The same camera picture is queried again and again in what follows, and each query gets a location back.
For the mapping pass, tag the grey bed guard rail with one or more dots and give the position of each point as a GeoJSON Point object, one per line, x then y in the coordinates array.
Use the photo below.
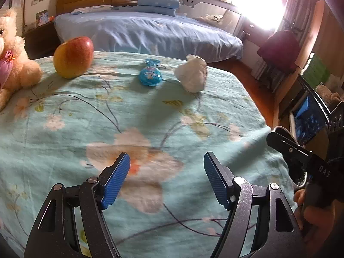
{"type": "Point", "coordinates": [217, 13]}

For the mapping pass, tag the crumpled white tissue bag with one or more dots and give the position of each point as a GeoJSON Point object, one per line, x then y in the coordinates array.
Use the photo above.
{"type": "Point", "coordinates": [192, 74]}

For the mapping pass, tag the floral teal bed sheet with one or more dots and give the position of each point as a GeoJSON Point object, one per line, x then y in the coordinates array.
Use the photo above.
{"type": "Point", "coordinates": [65, 131]}

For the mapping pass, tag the cream teddy bear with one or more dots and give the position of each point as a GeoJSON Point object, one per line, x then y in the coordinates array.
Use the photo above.
{"type": "Point", "coordinates": [17, 70]}

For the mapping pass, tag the folded blue quilt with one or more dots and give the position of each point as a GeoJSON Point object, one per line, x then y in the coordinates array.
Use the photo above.
{"type": "Point", "coordinates": [163, 7]}

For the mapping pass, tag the brown plush toy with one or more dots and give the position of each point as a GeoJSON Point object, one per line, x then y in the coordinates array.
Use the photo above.
{"type": "Point", "coordinates": [331, 99]}

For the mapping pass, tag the dark red hanging jacket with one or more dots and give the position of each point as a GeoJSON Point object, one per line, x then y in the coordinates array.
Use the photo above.
{"type": "Point", "coordinates": [281, 50]}

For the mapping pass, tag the red yellow apple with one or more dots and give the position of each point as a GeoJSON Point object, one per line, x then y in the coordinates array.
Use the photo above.
{"type": "Point", "coordinates": [74, 57]}

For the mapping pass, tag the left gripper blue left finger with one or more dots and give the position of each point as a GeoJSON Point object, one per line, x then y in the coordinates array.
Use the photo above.
{"type": "Point", "coordinates": [111, 180]}

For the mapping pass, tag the person's right hand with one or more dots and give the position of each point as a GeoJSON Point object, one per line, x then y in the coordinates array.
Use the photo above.
{"type": "Point", "coordinates": [322, 219]}

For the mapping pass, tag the large bed blue sheet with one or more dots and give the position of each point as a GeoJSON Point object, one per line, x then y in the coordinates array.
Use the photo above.
{"type": "Point", "coordinates": [123, 30]}

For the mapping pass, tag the black glass tv cabinet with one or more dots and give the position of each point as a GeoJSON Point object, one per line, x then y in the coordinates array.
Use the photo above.
{"type": "Point", "coordinates": [308, 113]}

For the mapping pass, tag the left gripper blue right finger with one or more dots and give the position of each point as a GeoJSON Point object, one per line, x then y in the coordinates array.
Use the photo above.
{"type": "Point", "coordinates": [220, 178]}

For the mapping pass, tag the dark wooden nightstand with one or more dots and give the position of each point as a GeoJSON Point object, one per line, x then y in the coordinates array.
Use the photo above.
{"type": "Point", "coordinates": [42, 41]}

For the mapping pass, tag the blue jelly pouch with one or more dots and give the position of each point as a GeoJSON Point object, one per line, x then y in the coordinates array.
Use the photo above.
{"type": "Point", "coordinates": [150, 75]}

